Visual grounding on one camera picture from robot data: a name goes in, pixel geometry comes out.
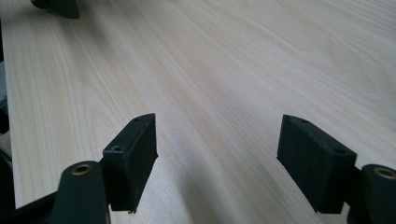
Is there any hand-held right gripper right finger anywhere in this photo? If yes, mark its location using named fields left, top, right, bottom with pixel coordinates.
left=276, top=114, right=358, bottom=215

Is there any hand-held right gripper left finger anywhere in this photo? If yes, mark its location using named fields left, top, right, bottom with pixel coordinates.
left=102, top=113, right=159, bottom=213

